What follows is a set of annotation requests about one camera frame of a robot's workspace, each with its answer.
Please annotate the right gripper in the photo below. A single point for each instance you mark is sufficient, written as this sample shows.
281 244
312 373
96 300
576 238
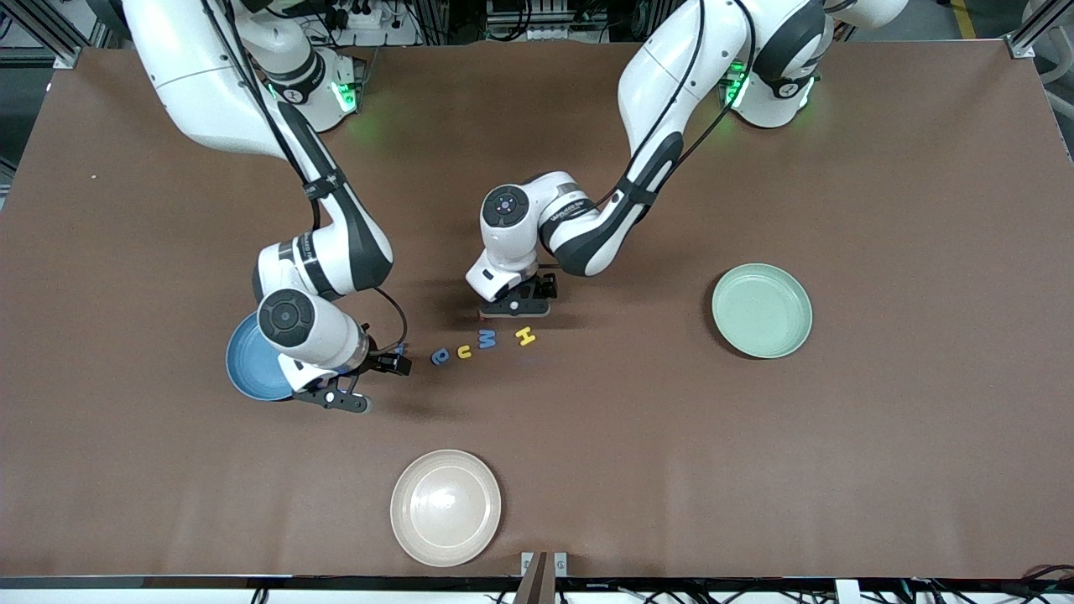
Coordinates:
379 361

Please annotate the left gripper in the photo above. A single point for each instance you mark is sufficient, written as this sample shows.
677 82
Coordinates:
544 287

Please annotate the yellow foam letter H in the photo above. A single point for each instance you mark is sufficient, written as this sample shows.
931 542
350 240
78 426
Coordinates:
526 335

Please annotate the blue foam letter a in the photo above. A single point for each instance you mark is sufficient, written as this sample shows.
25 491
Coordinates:
440 356

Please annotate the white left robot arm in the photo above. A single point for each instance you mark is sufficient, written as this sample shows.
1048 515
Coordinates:
671 75

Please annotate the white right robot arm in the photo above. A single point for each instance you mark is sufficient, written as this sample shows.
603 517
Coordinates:
210 75

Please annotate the blue plate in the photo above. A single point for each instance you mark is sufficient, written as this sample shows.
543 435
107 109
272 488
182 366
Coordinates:
247 365

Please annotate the beige plate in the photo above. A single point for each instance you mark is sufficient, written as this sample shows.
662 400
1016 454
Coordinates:
445 508

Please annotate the green plate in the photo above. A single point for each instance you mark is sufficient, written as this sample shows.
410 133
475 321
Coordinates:
762 311

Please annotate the metal equipment rack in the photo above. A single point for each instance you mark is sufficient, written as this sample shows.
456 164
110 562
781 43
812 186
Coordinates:
545 17

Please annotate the brown table cover mat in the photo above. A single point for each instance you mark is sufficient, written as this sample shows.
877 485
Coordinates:
755 461

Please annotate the white power strip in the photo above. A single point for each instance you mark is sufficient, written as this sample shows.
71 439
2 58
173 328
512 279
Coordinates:
357 15

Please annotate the metal bracket with brown post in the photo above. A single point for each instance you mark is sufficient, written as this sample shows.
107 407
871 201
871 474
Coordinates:
537 579

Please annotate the aluminium frame profile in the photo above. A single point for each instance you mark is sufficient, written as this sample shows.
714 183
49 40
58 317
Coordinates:
1036 29
50 33

